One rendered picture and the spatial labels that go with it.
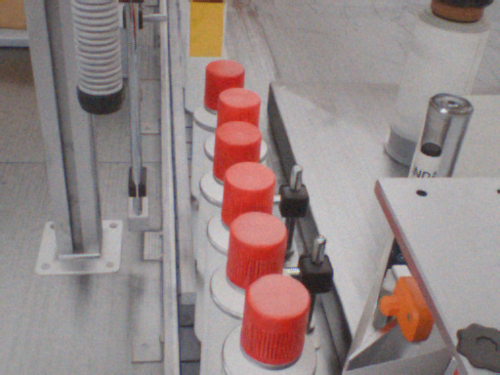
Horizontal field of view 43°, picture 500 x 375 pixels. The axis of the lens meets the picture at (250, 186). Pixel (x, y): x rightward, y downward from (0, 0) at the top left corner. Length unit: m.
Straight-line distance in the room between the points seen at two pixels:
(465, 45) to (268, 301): 0.50
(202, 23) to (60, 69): 0.13
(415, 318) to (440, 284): 0.06
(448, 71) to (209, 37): 0.30
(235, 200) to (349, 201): 0.36
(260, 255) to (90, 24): 0.20
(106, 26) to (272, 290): 0.22
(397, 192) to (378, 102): 0.67
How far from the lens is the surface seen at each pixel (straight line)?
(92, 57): 0.45
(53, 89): 0.60
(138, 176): 0.63
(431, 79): 0.77
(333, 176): 0.77
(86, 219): 0.68
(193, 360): 0.55
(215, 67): 0.53
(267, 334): 0.31
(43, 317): 0.66
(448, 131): 0.56
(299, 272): 0.59
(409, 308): 0.32
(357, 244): 0.68
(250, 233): 0.35
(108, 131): 0.93
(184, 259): 0.51
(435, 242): 0.27
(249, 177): 0.39
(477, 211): 0.30
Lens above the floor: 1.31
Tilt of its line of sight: 36 degrees down
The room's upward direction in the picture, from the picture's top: 5 degrees clockwise
